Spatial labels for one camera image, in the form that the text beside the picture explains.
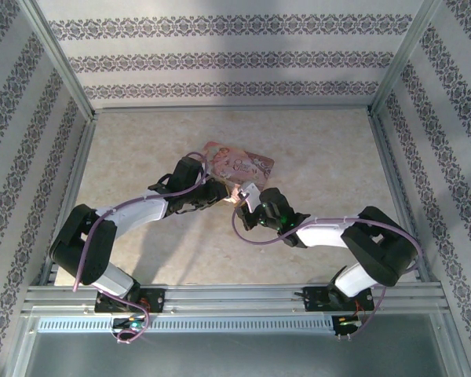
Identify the pink decorated tin box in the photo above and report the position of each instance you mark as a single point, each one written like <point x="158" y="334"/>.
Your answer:
<point x="239" y="165"/>

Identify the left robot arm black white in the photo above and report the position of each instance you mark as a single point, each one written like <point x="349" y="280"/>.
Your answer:
<point x="141" y="212"/>

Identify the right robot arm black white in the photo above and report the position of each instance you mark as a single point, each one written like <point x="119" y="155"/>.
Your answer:
<point x="322" y="235"/>

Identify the small circuit board green LED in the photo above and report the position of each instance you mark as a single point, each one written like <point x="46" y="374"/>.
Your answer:
<point x="347" y="323"/>
<point x="131" y="324"/>

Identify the grey metal sheet tray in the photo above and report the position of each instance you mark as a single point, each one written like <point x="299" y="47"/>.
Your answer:
<point x="235" y="357"/>

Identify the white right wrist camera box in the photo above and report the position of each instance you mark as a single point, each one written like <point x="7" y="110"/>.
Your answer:
<point x="253" y="194"/>

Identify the aluminium table edge rail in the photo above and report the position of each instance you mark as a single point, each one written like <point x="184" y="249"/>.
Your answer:
<point x="389" y="165"/>
<point x="79" y="165"/>
<point x="231" y="109"/>

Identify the long aluminium base rail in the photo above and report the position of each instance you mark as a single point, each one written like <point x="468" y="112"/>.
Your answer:
<point x="235" y="298"/>

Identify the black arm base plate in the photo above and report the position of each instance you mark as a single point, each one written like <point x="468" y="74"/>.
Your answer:
<point x="153" y="300"/>
<point x="314" y="298"/>

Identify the aluminium frame corner post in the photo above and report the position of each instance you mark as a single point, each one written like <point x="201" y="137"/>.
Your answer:
<point x="402" y="59"/>
<point x="60" y="59"/>

